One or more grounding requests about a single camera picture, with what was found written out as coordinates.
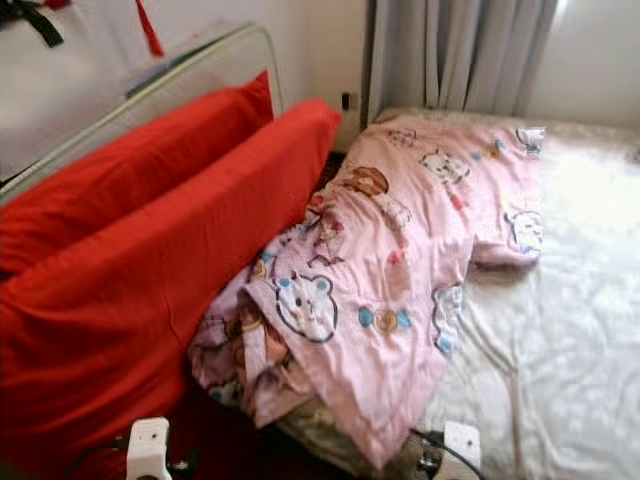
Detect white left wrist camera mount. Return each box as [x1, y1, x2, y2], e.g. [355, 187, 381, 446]
[127, 417, 173, 480]

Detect silver metal frame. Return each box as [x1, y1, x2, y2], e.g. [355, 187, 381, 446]
[0, 22, 283, 201]

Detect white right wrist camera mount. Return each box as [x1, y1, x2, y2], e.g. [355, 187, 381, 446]
[443, 421, 483, 480]

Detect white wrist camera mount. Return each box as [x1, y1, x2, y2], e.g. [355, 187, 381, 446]
[127, 417, 173, 480]
[443, 421, 483, 480]

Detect large red cushion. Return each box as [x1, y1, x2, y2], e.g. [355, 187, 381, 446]
[0, 70, 276, 281]
[0, 97, 343, 480]

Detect grey curtain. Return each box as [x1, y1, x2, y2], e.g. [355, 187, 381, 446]
[365, 0, 559, 116]

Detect red tassel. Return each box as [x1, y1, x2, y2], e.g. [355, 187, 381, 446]
[135, 0, 166, 58]

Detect white bag with black straps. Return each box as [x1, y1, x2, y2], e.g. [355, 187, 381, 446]
[0, 0, 231, 166]

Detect bed with beige floral sheet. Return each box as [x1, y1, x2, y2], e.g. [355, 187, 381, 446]
[275, 105, 640, 480]

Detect pink cartoon bear blanket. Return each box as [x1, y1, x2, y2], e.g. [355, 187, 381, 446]
[188, 115, 546, 471]

